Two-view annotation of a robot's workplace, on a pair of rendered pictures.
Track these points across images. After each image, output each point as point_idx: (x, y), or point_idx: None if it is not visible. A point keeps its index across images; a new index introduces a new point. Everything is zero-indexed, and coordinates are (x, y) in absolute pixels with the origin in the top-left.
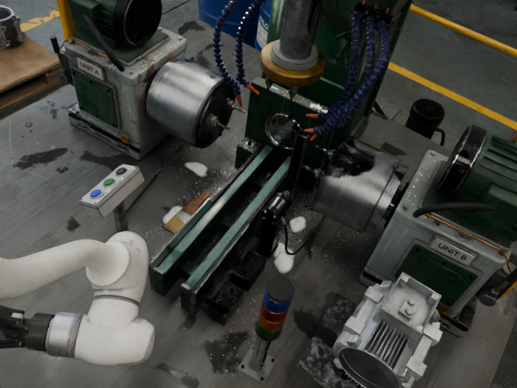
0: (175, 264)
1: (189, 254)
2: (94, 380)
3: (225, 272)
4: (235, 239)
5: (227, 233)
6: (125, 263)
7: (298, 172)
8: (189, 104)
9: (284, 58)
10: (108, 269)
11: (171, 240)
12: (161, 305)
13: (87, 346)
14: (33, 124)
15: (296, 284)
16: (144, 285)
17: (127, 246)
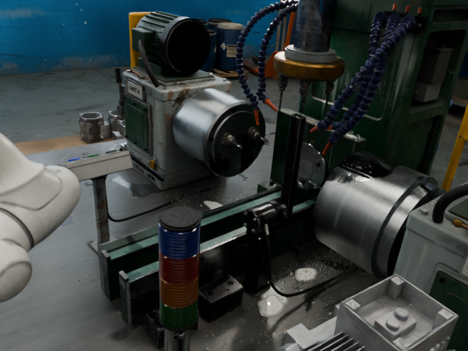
0: (130, 258)
1: (155, 260)
2: None
3: None
4: (207, 248)
5: (203, 244)
6: (30, 175)
7: (295, 174)
8: (206, 116)
9: (294, 50)
10: (7, 174)
11: (137, 232)
12: (102, 308)
13: None
14: (89, 154)
15: (276, 333)
16: (49, 219)
17: (48, 169)
